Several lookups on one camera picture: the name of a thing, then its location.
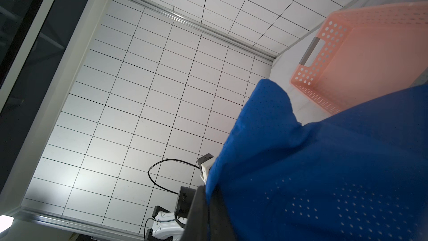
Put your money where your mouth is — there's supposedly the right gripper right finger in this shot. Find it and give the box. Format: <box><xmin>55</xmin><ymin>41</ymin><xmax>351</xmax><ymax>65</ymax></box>
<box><xmin>209</xmin><ymin>187</ymin><xmax>237</xmax><ymax>241</ymax></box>

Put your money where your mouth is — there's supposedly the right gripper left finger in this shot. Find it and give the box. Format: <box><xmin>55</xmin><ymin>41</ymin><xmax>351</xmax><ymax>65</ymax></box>
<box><xmin>181</xmin><ymin>186</ymin><xmax>209</xmax><ymax>241</ymax></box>

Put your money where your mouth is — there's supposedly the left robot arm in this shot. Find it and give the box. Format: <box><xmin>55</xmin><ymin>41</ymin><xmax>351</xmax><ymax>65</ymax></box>
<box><xmin>144</xmin><ymin>186</ymin><xmax>196</xmax><ymax>241</ymax></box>

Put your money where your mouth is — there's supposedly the pink plastic basket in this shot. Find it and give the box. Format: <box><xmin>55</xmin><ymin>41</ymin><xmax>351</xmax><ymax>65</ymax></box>
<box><xmin>290</xmin><ymin>2</ymin><xmax>428</xmax><ymax>114</ymax></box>

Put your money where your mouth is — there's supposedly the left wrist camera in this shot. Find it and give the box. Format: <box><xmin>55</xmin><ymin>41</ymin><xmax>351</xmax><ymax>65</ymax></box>
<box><xmin>197</xmin><ymin>154</ymin><xmax>216</xmax><ymax>184</ymax></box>

